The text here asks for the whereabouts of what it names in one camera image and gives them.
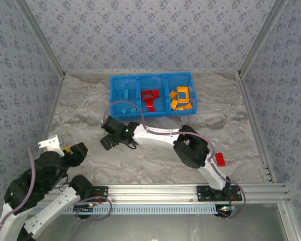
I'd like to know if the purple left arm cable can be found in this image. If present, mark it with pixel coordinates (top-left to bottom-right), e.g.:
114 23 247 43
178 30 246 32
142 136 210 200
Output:
0 144 113 236

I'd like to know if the short aluminium frame post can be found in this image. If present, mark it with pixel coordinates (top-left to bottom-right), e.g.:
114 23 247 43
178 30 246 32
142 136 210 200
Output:
277 204 301 241

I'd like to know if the silver metal sheet panel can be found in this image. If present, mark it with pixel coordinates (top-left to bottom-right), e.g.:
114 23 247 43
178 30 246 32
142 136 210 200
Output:
35 213 291 241

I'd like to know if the slotted grey cable duct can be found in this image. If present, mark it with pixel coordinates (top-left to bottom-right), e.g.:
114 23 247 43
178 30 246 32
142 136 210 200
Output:
35 203 219 215

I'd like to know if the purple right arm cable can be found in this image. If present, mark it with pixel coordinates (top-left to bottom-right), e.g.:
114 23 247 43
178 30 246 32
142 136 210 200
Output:
103 100 247 220

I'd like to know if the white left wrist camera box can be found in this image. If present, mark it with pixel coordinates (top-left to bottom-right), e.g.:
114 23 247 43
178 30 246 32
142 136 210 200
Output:
37 134 66 154

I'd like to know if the red hollow lego frame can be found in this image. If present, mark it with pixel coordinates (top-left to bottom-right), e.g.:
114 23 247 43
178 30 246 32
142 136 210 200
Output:
141 90 154 102

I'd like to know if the yellow lego window frame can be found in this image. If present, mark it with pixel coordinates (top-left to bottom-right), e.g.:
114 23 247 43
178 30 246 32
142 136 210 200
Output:
176 86 191 103

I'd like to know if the wide aluminium mounting rail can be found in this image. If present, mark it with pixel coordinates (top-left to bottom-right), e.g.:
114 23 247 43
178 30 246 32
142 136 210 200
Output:
52 184 291 204

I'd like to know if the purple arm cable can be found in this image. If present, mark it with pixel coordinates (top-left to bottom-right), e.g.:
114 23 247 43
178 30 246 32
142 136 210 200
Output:
103 100 247 220
0 144 113 236

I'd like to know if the thin aluminium frame rail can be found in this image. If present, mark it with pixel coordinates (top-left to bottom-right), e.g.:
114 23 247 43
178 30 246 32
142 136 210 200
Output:
64 70 240 76

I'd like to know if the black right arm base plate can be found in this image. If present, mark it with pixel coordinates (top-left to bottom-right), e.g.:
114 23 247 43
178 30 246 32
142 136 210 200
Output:
196 185 243 203

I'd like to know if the small black circuit board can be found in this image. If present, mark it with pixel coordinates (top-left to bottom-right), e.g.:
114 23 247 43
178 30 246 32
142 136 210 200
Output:
73 203 95 214
217 204 236 217

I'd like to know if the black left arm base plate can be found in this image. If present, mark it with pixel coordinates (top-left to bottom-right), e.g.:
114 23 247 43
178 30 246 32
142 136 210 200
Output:
85 185 109 203

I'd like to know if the aluminium frame side rail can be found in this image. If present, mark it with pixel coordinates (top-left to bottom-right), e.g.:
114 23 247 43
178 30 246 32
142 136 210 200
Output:
29 72 66 185
235 71 278 184

